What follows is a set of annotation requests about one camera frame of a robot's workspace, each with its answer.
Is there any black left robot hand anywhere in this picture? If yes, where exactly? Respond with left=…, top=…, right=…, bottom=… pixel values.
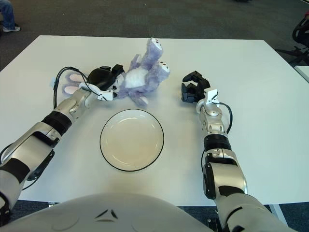
left=87, top=64, right=125, bottom=92

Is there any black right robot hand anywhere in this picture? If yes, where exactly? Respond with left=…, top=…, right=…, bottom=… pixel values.
left=181, top=71, right=211, bottom=103

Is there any purple plush bunny doll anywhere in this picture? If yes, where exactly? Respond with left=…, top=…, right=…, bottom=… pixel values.
left=61, top=37, right=171, bottom=107

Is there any white plate black rim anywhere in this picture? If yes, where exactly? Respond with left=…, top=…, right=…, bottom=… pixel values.
left=99, top=109, right=165, bottom=172

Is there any white side table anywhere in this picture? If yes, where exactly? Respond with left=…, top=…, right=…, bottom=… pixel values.
left=295, top=65, right=309, bottom=84

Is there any seated person in jeans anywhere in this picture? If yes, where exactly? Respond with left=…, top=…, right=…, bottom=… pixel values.
left=0, top=0, right=21, bottom=32

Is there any black office chair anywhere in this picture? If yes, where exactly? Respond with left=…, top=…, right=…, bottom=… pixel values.
left=275, top=16, right=309, bottom=65

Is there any grey robot torso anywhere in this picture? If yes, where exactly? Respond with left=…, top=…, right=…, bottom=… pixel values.
left=0, top=192, right=218, bottom=232

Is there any white table leg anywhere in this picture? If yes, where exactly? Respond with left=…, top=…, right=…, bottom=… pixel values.
left=269, top=204, right=288, bottom=223

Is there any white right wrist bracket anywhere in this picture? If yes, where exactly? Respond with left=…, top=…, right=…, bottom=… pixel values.
left=204, top=88, right=220, bottom=105

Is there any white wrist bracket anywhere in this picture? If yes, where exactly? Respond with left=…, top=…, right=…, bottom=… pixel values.
left=78, top=82, right=114, bottom=102
left=204, top=88, right=220, bottom=105

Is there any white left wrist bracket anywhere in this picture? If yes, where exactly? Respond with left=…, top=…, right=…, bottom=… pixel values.
left=78, top=82, right=114, bottom=102

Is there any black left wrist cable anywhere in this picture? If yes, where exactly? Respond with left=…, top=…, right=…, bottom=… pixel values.
left=52, top=66, right=103, bottom=107

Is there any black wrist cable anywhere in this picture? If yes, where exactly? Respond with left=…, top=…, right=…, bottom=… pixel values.
left=219, top=102, right=233, bottom=133
left=52, top=66, right=103, bottom=107

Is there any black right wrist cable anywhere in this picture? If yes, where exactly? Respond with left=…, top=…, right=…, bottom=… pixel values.
left=219, top=102, right=233, bottom=133

